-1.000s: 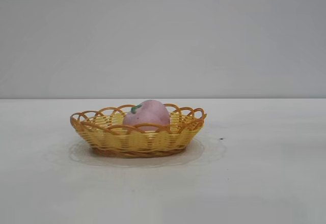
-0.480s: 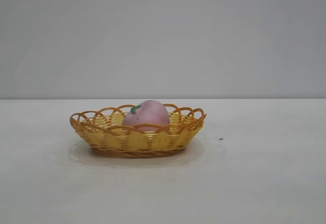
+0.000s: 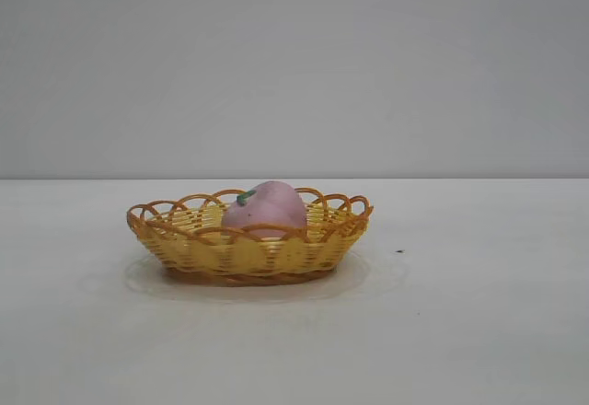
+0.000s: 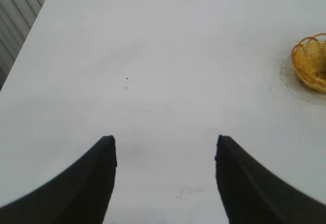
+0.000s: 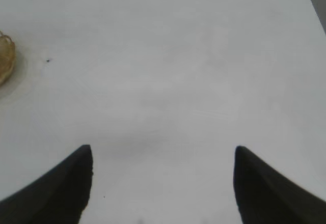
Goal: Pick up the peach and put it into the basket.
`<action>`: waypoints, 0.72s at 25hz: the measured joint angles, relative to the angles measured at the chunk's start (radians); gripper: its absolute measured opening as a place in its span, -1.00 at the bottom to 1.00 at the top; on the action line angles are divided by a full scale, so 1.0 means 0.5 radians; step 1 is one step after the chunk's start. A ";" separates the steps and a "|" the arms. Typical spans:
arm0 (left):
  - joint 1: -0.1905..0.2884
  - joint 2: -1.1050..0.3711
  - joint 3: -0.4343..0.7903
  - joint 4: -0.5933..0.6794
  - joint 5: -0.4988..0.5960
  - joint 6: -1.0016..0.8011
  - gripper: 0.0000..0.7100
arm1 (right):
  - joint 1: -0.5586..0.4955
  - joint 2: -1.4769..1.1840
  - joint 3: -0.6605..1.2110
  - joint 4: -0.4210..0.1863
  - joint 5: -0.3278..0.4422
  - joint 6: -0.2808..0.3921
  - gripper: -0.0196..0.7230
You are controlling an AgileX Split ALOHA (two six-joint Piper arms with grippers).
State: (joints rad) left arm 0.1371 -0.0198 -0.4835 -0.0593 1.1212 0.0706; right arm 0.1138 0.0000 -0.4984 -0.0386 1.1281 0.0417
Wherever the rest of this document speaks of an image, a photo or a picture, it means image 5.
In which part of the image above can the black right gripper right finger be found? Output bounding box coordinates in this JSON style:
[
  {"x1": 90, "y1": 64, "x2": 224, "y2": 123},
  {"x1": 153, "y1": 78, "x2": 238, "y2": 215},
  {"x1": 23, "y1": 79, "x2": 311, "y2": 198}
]
[{"x1": 233, "y1": 145, "x2": 326, "y2": 224}]

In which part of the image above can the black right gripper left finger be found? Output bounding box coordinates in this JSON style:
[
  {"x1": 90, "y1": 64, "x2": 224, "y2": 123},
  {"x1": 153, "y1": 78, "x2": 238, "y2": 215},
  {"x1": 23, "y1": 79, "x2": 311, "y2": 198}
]
[{"x1": 0, "y1": 144, "x2": 94, "y2": 224}]

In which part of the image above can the yellow woven plastic basket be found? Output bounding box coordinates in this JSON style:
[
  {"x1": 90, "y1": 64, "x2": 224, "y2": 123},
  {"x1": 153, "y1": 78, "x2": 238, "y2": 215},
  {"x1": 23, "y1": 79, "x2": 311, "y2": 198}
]
[{"x1": 0, "y1": 30, "x2": 16, "y2": 87}]

